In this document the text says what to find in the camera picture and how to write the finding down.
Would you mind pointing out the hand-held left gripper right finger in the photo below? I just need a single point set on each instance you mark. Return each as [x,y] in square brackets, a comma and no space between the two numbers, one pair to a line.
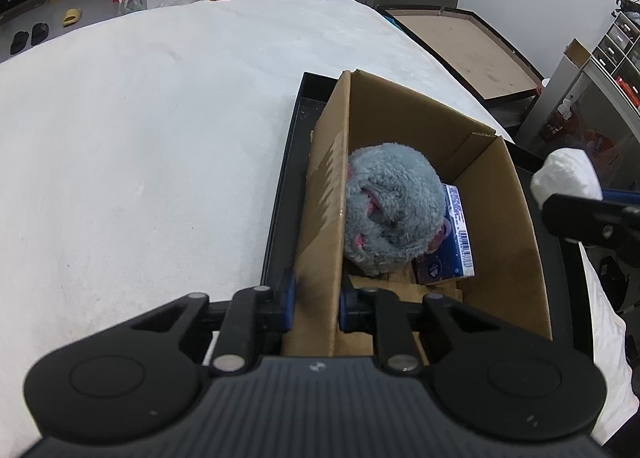
[344,310]

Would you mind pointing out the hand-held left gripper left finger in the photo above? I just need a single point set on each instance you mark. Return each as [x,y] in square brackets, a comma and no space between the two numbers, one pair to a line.
[291,303]

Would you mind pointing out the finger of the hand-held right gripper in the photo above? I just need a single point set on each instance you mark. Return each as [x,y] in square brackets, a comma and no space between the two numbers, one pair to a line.
[620,194]
[580,218]

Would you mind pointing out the white cloth ball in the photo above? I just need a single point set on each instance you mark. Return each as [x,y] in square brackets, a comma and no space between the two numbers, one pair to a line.
[565,173]

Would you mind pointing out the brown cardboard box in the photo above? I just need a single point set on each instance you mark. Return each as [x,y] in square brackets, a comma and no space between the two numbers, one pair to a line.
[500,218]

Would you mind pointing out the blue tissue packet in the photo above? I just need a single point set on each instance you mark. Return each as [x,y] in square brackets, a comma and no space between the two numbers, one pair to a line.
[457,233]

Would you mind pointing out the grey fluffy plush toy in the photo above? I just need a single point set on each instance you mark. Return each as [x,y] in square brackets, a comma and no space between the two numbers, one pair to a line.
[390,188]

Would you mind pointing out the black tray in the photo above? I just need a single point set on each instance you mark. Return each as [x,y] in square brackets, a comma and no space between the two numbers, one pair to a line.
[302,118]

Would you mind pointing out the shelf unit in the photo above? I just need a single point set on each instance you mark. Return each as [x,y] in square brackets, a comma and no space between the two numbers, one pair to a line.
[550,98]

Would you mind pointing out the grey drawer organizer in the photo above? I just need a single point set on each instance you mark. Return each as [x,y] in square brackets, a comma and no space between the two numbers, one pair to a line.
[620,58]

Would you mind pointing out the brown side table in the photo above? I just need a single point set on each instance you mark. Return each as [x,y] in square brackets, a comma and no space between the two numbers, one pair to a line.
[465,53]

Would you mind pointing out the yellow slipper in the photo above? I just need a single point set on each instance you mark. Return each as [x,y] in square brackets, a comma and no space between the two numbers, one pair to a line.
[72,17]

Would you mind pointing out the black slipper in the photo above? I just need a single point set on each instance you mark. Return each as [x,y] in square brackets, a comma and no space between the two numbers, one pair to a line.
[40,34]
[20,42]

